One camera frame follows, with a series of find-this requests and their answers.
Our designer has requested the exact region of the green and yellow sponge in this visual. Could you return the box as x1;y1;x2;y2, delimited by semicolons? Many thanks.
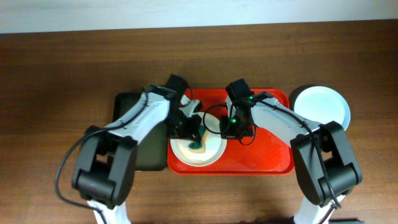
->
188;125;209;154

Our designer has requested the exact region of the white plate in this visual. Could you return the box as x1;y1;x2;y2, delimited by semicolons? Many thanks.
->
170;113;227;167

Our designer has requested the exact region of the light blue plate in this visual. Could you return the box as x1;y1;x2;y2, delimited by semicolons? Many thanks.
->
293;86;351;131

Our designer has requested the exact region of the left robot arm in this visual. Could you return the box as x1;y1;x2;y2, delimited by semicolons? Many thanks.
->
72;85;201;223

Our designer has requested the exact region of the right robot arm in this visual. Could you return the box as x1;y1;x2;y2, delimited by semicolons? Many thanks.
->
220;90;363;223

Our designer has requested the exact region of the dark green plastic tray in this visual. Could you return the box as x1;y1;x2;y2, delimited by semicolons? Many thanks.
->
113;93;169;171

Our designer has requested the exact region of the red plastic tray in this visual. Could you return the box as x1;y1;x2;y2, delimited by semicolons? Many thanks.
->
167;88;294;175

